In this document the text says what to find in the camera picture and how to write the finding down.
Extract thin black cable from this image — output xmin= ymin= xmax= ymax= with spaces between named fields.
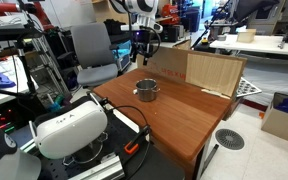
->
xmin=107 ymin=105 xmax=152 ymax=180

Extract white perforated plate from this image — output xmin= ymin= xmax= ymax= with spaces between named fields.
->
xmin=236 ymin=76 xmax=263 ymax=99

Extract teal storage box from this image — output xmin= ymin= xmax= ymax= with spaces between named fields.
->
xmin=112 ymin=40 xmax=132 ymax=72

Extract long aluminium extrusion bar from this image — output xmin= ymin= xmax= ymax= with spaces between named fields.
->
xmin=67 ymin=154 xmax=126 ymax=180

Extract grey office chair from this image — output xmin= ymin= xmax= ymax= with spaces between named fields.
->
xmin=56 ymin=22 xmax=120 ymax=88

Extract black perforated mounting board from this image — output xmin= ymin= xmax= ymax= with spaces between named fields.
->
xmin=37 ymin=109 xmax=158 ymax=180

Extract round metal floor drain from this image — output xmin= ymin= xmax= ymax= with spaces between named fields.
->
xmin=214 ymin=128 xmax=246 ymax=151

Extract small light wooden box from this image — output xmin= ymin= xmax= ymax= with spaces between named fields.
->
xmin=236 ymin=28 xmax=257 ymax=44

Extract light wood grain panel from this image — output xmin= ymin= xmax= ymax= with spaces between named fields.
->
xmin=185 ymin=53 xmax=244 ymax=98

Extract black tripod stand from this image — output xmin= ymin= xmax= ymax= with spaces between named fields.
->
xmin=0 ymin=33 xmax=48 ymax=108

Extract small brown cardboard box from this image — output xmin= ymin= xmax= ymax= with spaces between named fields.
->
xmin=172 ymin=39 xmax=192 ymax=51

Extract grey metal rack frame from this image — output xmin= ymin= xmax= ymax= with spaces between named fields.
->
xmin=30 ymin=33 xmax=72 ymax=99

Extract short aluminium extrusion bracket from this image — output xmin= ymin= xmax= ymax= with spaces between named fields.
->
xmin=89 ymin=92 xmax=104 ymax=108

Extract open cardboard box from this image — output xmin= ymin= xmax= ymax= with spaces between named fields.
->
xmin=260 ymin=91 xmax=288 ymax=147

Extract grey and black rounded housing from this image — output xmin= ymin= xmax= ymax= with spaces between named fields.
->
xmin=0 ymin=116 xmax=42 ymax=180

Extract black bin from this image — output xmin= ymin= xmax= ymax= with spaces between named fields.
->
xmin=180 ymin=8 xmax=202 ymax=33

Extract black device with red lights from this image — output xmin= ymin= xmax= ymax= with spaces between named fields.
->
xmin=0 ymin=108 xmax=18 ymax=134

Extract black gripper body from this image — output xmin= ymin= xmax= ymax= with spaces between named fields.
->
xmin=131 ymin=30 xmax=153 ymax=52

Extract black orange bar clamp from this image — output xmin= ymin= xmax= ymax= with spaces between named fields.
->
xmin=123 ymin=124 xmax=152 ymax=155

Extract black metal table leg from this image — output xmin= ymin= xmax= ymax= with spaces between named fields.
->
xmin=202 ymin=143 xmax=220 ymax=177

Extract small steel pot with handles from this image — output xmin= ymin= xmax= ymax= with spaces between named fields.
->
xmin=132 ymin=78 xmax=161 ymax=103

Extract steel pot with wire handles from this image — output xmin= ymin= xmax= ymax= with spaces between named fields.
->
xmin=62 ymin=131 xmax=109 ymax=167

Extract blue cloth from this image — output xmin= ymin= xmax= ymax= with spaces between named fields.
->
xmin=0 ymin=69 xmax=17 ymax=89

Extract white work table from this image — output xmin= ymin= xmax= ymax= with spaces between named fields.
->
xmin=209 ymin=33 xmax=288 ymax=58

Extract teal handled tools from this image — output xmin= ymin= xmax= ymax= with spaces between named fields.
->
xmin=47 ymin=94 xmax=66 ymax=113

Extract white VR headset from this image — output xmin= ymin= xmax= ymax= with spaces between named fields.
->
xmin=28 ymin=99 xmax=109 ymax=161

